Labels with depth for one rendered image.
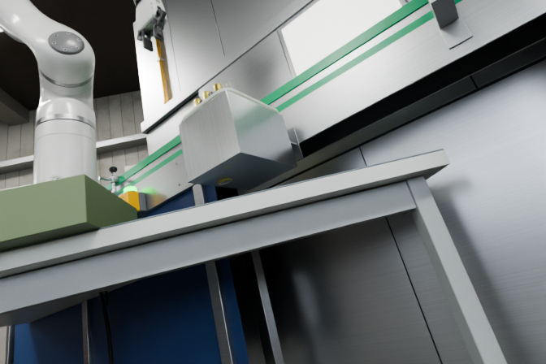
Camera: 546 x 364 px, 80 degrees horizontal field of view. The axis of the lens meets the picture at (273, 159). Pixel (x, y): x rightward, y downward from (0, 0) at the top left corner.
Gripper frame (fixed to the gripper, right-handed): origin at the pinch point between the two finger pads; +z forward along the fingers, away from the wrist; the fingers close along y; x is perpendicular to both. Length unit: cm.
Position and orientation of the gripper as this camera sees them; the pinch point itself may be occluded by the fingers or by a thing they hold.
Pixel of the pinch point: (153, 39)
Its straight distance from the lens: 113.3
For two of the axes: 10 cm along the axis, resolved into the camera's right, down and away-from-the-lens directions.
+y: -7.7, 4.0, 5.0
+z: 2.4, 9.0, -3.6
